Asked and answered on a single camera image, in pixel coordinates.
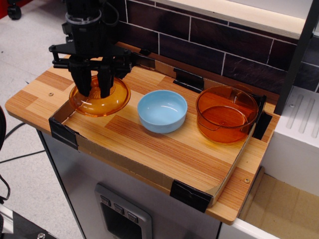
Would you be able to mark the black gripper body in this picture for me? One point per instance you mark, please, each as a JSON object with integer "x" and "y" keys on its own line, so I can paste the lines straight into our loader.
{"x": 87, "y": 47}

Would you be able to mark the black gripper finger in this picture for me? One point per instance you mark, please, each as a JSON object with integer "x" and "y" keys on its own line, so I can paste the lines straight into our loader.
{"x": 81, "y": 75}
{"x": 105, "y": 77}

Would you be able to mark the orange transparent pot lid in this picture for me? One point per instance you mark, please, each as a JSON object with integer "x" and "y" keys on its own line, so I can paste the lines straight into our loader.
{"x": 94, "y": 105}

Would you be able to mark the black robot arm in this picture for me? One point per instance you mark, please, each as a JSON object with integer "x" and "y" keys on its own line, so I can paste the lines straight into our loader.
{"x": 85, "y": 8}

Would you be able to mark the orange transparent pot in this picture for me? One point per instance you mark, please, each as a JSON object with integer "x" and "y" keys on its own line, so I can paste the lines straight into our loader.
{"x": 225, "y": 114}

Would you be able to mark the light blue bowl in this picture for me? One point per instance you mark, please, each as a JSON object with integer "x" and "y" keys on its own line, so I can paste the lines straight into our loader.
{"x": 162, "y": 111}

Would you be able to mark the black caster wheel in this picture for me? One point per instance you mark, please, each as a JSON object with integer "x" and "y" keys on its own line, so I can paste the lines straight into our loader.
{"x": 13, "y": 10}

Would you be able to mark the cardboard fence with black tape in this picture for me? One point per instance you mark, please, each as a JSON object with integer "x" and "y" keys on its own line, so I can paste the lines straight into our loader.
{"x": 211, "y": 177}

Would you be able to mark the cream wooden shelf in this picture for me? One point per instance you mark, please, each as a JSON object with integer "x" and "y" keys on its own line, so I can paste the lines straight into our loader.
{"x": 253, "y": 17}

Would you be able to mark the white toy sink unit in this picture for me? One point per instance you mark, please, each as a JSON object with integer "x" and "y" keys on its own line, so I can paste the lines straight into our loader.
{"x": 284, "y": 200}

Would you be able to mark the black upright post right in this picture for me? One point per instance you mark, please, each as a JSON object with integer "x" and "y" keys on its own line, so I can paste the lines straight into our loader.
{"x": 307, "y": 33}

